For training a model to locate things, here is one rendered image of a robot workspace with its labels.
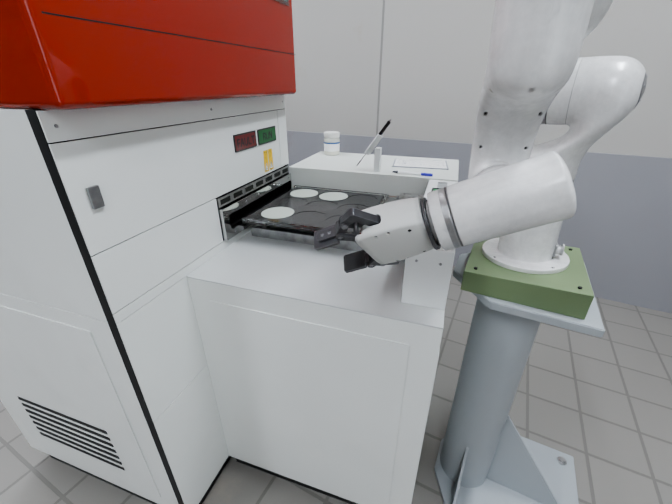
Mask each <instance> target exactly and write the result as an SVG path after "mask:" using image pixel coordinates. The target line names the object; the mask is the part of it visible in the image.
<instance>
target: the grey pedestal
mask: <svg viewBox="0 0 672 504"><path fill-rule="evenodd" d="M470 253H471V252H470ZM470 253H465V254H461V255H459V258H458V260H457V263H456V265H455V268H454V270H453V277H455V278H456V279H457V280H458V281H459V282H460V283H461V284H462V279H463V274H464V270H465V267H466V264H467V261H468V258H469V256H470ZM471 293H472V292H471ZM472 294H474V295H475V296H476V297H477V301H476V305H475V309H474V314H473V318H472V322H471V327H470V331H469V335H468V340H467V344H466V348H465V352H464V357H463V361H462V365H461V370H460V374H459V378H458V383H457V387H456V391H455V396H454V400H453V404H452V408H451V413H450V417H449V421H448V426H447V430H446V434H445V438H443V439H442V440H441V444H440V448H439V452H438V456H437V460H436V464H435V468H434V472H435V475H436V479H437V482H438V486H439V489H440V493H441V496H442V500H443V503H444V504H579V502H578V493H577V485H576V476H575V467H574V458H573V456H570V455H568V454H565V453H563V452H560V451H558V450H555V449H552V448H550V447H547V446H545V445H542V444H540V443H537V442H535V441H532V440H529V439H527V438H524V437H522V436H520V434H519V433H518V431H517V429H516V427H515V426H514V424H513V422H512V420H511V418H510V417H509V415H508V414H509V411H510V408H511V405H512V403H513V400H514V397H515V394H516V391H517V388H518V385H519V383H520V380H521V377H522V374H523V371H524V368H525V366H526V363H527V360H528V357H529V354H530V351H531V348H532V346H533V343H534V340H535V337H536V334H537V331H538V328H539V326H540V323H541V322H542V323H546V324H550V325H554V326H558V327H561V328H565V329H569V330H573V331H577V332H581V333H585V334H588V335H592V336H596V337H600V338H601V337H602V336H603V334H604V332H605V329H604V326H603V323H602V319H601V316H600V313H599V309H598V306H597V303H596V299H595V296H594V298H593V301H592V303H591V306H590V308H589V310H588V313H587V315H586V317H585V320H582V319H578V318H574V317H570V316H566V315H562V314H558V313H554V312H550V311H546V310H542V309H538V308H533V307H529V306H525V305H521V304H517V303H513V302H509V301H505V300H501V299H497V298H493V297H489V296H485V295H481V294H476V293H472Z"/></svg>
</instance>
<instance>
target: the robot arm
mask: <svg viewBox="0 0 672 504"><path fill-rule="evenodd" d="M613 1H614V0H496V1H495V8H494V15H493V22H492V30H491V37H490V45H489V53H488V60H487V66H486V72H485V77H484V82H483V86H482V90H481V95H480V99H479V104H478V109H477V114H476V120H475V127H474V134H473V142H472V149H471V157H470V166H469V175H468V179H467V180H464V181H461V182H458V183H455V184H452V185H449V186H446V187H443V188H440V189H438V190H435V191H432V192H429V193H427V199H426V198H425V197H424V198H421V199H420V198H419V197H415V198H408V199H401V200H397V201H392V202H388V203H384V204H381V205H377V206H374V207H370V208H367V209H364V210H359V209H356V208H350V209H348V210H347V211H346V212H345V213H344V214H343V215H341V216H340V218H339V220H337V221H336V222H335V223H336V224H334V225H331V226H328V227H325V228H322V229H320V230H317V231H315V232H314V249H316V250H317V251H319V250H322V249H325V248H328V247H332V246H335V245H338V244H340V241H356V242H357V244H358V245H359V246H360V247H361V248H362V249H363V250H361V251H357V252H354V253H350V254H347V255H344V257H343V258H344V271H345V272H346V273H349V272H353V271H357V270H360V269H364V268H367V265H368V268H373V267H375V266H385V265H386V264H387V265H397V264H399V262H400V260H404V259H407V258H410V257H413V256H416V255H419V254H422V253H425V252H427V251H430V250H432V249H435V250H438V249H440V248H441V246H442V248H443V250H445V251H447V250H455V249H457V248H459V247H462V246H466V245H470V244H474V243H478V242H482V241H486V240H488V241H486V242H485V243H484V244H483V247H482V253H483V254H484V256H485V257H486V258H487V259H488V260H490V261H491V262H493V263H495V264H497V265H499V266H501V267H504V268H507V269H510V270H513V271H518V272H522V273H529V274H554V273H559V272H562V271H564V270H566V269H567V268H568V266H569V263H570V259H569V257H568V255H567V254H566V253H565V252H564V248H565V244H563V245H558V242H557V240H558V236H559V233H560V229H561V226H562V222H563V220H566V219H570V218H572V217H573V216H574V214H575V212H576V193H575V188H574V180H575V177H576V174H577V171H578V168H579V165H580V163H581V161H582V159H583V157H584V155H585V154H586V152H587V151H588V150H589V148H590V147H591V146H592V145H593V144H594V143H595V142H596V141H598V140H599V139H600V138H601V137H602V136H603V135H605V134H606V133H607V132H608V131H610V130H611V129H612V128H613V127H615V126H616V125H617V124H618V123H620V122H621V121H622V120H623V119H624V118H625V117H627V116H628V115H629V114H630V113H631V112H632V111H633V110H634V108H635V107H636V106H637V105H638V103H639V102H640V101H641V98H642V96H643V94H644V92H645V89H646V84H647V78H648V74H646V70H645V68H644V66H643V65H642V64H641V62H639V61H638V60H637V59H635V58H632V57H628V56H595V57H580V58H579V55H580V52H581V49H582V46H583V42H584V38H586V37H587V36H588V35H589V34H590V33H591V32H592V31H593V30H594V29H595V28H596V27H597V26H598V24H599V23H600V22H601V21H602V20H603V18H604V17H605V15H606V14H607V12H608V10H609V9H610V7H611V5H612V3H613ZM541 124H545V125H546V124H547V125H568V126H569V130H568V131H567V132H566V133H565V134H564V135H562V136H561V137H559V138H556V139H554V140H551V141H548V142H544V143H540V144H537V145H534V142H535V138H536V136H537V133H538V130H539V128H540V125H541ZM533 145H534V146H533ZM348 228H353V234H348V233H346V232H347V230H348ZM359 228H361V232H362V234H359ZM497 237H498V238H497ZM489 239H490V240H489Z"/></svg>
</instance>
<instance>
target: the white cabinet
mask: <svg viewBox="0 0 672 504"><path fill-rule="evenodd" d="M187 280H188V284H189V289H190V293H191V297H192V301H193V306H194V310H195V314H196V318H197V322H198V327H199V331H200V335H201V339H202V343H203V348H204V352H205V356H206V360H207V365H208V369H209V373H210V377H211V381H212V386H213V390H214V394H215V398H216V402H217V407H218V411H219V415H220V419H221V424H222V428H223V432H224V436H225V440H226V445H227V449H228V453H229V456H231V457H234V458H236V460H237V462H240V463H242V464H245V465H248V466H250V467H253V468H256V469H258V470H261V471H264V472H266V473H269V474H272V475H274V476H277V477H280V478H282V479H285V480H288V481H290V482H293V483H296V484H298V485H301V486H304V487H306V488H309V489H312V490H314V491H317V492H320V493H322V494H325V495H328V496H330V497H333V498H336V499H338V500H341V501H344V502H346V503H349V504H411V503H412V497H413V492H414V487H415V481H416V476H417V471H418V465H419V460H420V455H421V449H422V444H423V439H424V433H425V428H426V423H427V417H428V412H429V407H430V401H431V396H432V391H433V385H434V380H435V375H436V369H437V364H438V359H439V350H440V343H441V338H442V332H443V329H438V328H433V327H428V326H423V325H418V324H413V323H408V322H403V321H398V320H393V319H388V318H383V317H379V316H374V315H369V314H364V313H359V312H354V311H349V310H344V309H339V308H334V307H329V306H324V305H319V304H315V303H310V302H305V301H300V300H295V299H290V298H285V297H280V296H275V295H270V294H265V293H260V292H255V291H250V290H246V289H241V288H236V287H231V286H226V285H221V284H216V283H211V282H206V281H201V280H196V279H191V278H187Z"/></svg>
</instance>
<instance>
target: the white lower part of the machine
mask: <svg viewBox="0 0 672 504"><path fill-rule="evenodd" d="M0 400H1V402H2V403H3V405H4V406H5V408H6V409H7V411H8V412H9V414H10V415H11V417H12V418H13V420H14V421H15V423H16V424H17V426H18V427H19V429H20V430H21V432H22V433H23V435H24V437H25V438H26V440H27V441H28V443H29V444H30V446H31V447H33V448H36V449H38V450H40V451H42V452H44V453H47V454H49V455H50V457H51V458H53V459H55V460H58V461H60V462H62V463H64V464H66V465H69V466H71V467H73V468H75V469H77V470H80V471H82V472H84V473H86V474H88V475H91V476H93V477H95V478H97V479H99V480H102V481H104V482H106V483H108V484H110V485H113V486H115V487H117V488H119V489H121V490H124V491H126V492H128V493H130V494H132V495H135V496H137V497H139V498H141V499H144V500H146V501H148V502H150V503H152V504H202V503H203V502H204V500H205V499H206V497H207V495H208V494H209V492H210V490H211V489H212V487H213V486H214V484H215V482H216V481H217V479H218V477H219V476H220V474H221V473H222V471H223V469H224V468H225V466H226V464H227V463H228V461H229V460H230V458H231V456H229V453H228V449H227V445H226V440H225V436H224V432H223V428H222V424H221V419H220V415H219V411H218V407H217V402H216V398H215V394H214V390H213V386H212V381H211V377H210V373H209V369H208V365H207V360H206V356H205V352H204V348H203V343H202V339H201V335H200V331H199V327H198V322H197V318H196V314H195V310H194V306H193V301H192V297H191V293H190V289H189V284H188V280H187V277H186V276H185V277H184V278H182V279H181V280H180V281H178V282H177V283H175V284H174V285H173V286H171V287H170V288H168V289H167V290H165V291H164V292H163V293H161V294H160V295H158V296H157V297H155V298H154V299H153V300H151V301H150V302H148V303H147V304H145V305H144V306H143V307H141V308H140V309H138V310H137V311H135V312H134V313H133V314H131V315H130V316H128V317H127V318H126V319H124V320H123V321H121V322H120V323H118V324H116V325H115V324H111V323H108V322H106V321H102V320H98V319H95V318H91V317H87V316H84V315H80V314H76V313H73V312H69V311H65V310H62V309H58V308H54V307H51V306H47V305H43V304H39V303H36V302H32V301H28V300H25V299H21V298H17V297H14V296H10V295H6V294H3V293H0Z"/></svg>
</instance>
